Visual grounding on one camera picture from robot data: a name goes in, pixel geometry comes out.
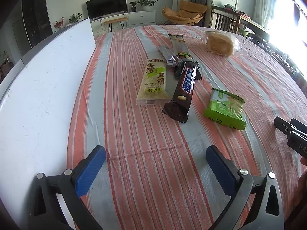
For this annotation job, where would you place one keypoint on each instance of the small potted plant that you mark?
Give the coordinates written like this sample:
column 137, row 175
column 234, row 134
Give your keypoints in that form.
column 133, row 6

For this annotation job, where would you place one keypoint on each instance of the bread loaf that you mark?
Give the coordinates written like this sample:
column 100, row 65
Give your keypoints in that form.
column 222, row 43

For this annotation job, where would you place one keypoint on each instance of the green potted plant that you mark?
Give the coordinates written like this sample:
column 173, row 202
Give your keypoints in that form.
column 147, row 4

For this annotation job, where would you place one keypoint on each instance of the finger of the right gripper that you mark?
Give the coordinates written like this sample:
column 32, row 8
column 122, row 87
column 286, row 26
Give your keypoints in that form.
column 299, row 125
column 283, row 126

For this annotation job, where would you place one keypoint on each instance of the dark brown chocolate bar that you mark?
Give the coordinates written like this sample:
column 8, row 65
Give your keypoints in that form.
column 180, row 104

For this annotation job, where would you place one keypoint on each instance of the white cardboard box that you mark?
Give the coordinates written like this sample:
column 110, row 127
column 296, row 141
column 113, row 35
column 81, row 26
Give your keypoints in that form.
column 36, row 111

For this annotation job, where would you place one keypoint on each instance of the wooden bench stool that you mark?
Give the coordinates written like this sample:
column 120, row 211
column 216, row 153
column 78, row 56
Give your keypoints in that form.
column 122, row 21

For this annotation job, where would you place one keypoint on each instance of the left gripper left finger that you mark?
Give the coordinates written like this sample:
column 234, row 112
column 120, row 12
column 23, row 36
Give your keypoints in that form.
column 72, row 184

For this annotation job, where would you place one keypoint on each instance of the right hand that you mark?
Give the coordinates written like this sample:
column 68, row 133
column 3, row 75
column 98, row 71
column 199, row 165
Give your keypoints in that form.
column 301, row 187

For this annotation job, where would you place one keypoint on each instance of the grey dark snack stick packet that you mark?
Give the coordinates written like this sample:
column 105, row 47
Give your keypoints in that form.
column 171, row 58

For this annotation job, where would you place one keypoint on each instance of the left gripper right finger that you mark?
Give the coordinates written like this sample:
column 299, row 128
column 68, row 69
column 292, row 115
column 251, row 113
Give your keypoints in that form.
column 266, row 211

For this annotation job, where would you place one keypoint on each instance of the orange lounge chair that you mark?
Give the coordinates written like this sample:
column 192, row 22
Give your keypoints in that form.
column 189, row 13

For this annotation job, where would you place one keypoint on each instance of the white tv cabinet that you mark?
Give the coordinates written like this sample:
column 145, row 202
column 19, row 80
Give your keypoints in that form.
column 140, row 18

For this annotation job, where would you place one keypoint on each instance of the cream rice cracker packet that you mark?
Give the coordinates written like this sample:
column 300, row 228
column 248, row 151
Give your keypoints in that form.
column 152, row 90

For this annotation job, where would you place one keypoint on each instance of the green snack packet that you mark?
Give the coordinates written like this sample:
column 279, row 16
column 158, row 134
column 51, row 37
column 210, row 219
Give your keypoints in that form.
column 226, row 108

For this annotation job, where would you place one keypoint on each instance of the black television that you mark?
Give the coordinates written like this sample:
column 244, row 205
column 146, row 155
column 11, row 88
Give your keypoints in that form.
column 99, row 8

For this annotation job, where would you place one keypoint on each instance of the red flower plant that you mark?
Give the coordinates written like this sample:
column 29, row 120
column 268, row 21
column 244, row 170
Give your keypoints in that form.
column 58, row 25

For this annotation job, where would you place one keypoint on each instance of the leafy plant white vase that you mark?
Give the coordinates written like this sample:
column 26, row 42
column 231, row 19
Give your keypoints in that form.
column 74, row 18

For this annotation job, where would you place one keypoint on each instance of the wooden slatted chair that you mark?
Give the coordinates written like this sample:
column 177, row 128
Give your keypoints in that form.
column 224, row 19

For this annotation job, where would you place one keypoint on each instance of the long brown yellow snack packet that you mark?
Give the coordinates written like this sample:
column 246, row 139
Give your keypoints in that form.
column 180, row 48

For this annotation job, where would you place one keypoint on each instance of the black display cabinet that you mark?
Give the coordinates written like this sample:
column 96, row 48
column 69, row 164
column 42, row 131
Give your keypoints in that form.
column 36, row 20

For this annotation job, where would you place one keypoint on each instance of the striped red grey tablecloth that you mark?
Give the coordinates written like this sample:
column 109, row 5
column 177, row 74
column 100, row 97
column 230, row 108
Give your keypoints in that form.
column 156, row 175

